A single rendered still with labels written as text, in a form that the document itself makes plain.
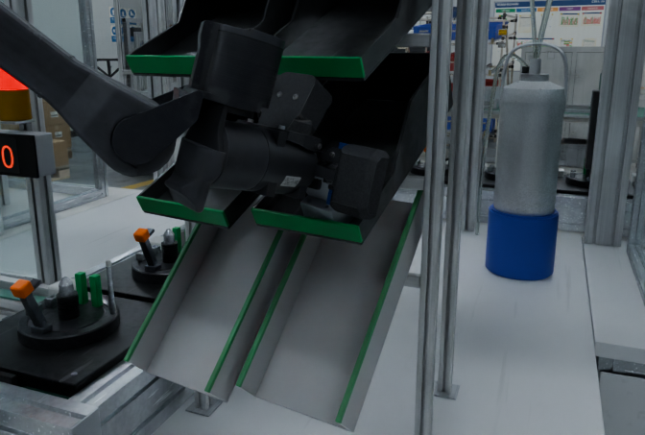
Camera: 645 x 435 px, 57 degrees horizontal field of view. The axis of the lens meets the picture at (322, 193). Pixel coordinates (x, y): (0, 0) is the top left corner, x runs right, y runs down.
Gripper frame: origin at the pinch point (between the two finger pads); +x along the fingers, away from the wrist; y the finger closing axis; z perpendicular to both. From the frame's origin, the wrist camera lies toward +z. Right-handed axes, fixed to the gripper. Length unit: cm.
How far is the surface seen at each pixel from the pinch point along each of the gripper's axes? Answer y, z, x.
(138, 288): 47, -29, 14
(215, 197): 14.7, -6.4, -1.3
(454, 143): 1.0, 6.0, 27.4
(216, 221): 10.3, -8.2, -4.5
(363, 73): -4.0, 9.6, -3.5
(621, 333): -17, -21, 75
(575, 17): 315, 281, 968
